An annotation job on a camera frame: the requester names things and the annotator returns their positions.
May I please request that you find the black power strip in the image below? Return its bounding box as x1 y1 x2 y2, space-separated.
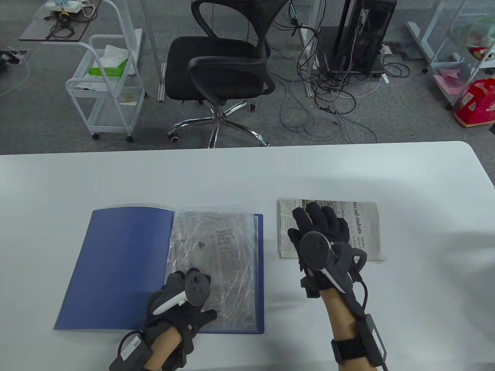
0 48 28 67

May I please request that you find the dark side table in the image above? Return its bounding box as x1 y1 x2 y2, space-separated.
19 0 103 42

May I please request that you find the white cloth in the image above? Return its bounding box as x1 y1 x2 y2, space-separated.
100 44 136 76

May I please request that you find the black glove cable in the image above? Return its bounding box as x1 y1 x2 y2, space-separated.
118 330 144 350
356 280 369 315

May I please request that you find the grey round hand controller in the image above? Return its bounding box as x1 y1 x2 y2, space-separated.
152 272 212 315
300 231 367 293

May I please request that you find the person's left forearm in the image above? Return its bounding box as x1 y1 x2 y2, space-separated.
145 330 182 371

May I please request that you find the newspaper with green building photo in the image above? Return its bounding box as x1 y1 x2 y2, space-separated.
278 198 386 261

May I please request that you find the black office chair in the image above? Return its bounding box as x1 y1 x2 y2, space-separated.
164 0 291 149

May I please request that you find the red plush toy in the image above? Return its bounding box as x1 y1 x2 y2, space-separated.
468 46 495 61

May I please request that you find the metal pole stand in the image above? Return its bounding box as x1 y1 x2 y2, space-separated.
141 0 167 103

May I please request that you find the white wheeled cart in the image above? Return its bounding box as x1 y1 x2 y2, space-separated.
65 0 147 143

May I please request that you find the red bag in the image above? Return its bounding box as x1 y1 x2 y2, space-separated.
453 78 495 128

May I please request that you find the blue file folder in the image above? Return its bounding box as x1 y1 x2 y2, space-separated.
54 208 265 335

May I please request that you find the white floor cable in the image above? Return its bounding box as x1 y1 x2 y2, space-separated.
0 58 31 98

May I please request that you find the pink paper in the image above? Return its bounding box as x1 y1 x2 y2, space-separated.
433 69 472 99

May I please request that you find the white shelf rack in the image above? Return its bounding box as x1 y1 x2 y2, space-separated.
423 0 495 111

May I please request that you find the green plastic bag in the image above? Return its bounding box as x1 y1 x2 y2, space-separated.
462 17 495 44

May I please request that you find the person's left hand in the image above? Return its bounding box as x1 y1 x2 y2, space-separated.
143 271 218 368

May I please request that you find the white device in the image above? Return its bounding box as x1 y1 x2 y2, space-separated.
44 0 87 12

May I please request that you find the person's right hand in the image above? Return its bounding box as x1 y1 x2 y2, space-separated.
287 203 367 299

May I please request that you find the coiled black cable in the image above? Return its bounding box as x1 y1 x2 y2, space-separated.
46 15 77 40

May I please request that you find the person's right forearm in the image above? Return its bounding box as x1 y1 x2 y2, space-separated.
320 288 372 371

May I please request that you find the white desk frame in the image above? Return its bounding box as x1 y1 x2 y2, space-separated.
405 0 453 60

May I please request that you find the tangle of black floor cables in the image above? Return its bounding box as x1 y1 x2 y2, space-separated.
271 0 411 144

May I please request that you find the white desk leg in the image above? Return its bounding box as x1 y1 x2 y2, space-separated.
298 0 327 99

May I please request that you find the black wrist sensor box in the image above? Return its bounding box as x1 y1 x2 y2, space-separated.
331 314 388 366
109 333 154 371

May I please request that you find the green packet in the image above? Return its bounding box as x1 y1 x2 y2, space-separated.
88 58 130 78

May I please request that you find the black computer tower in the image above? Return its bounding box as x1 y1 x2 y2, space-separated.
329 0 398 76

